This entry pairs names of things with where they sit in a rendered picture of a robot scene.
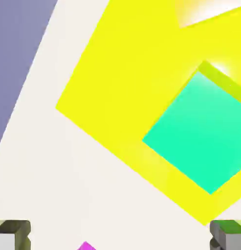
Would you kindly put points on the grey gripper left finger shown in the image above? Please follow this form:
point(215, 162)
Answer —
point(20, 234)

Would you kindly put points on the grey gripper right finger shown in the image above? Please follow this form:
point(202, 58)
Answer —
point(225, 236)

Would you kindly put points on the small magenta cube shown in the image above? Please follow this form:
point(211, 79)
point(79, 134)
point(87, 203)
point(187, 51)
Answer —
point(86, 246)

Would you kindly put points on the small turquoise cube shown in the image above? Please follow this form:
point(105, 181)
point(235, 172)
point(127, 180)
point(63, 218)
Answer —
point(200, 132)

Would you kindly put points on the large yellow box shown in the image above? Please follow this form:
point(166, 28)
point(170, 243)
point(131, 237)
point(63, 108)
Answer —
point(132, 78)

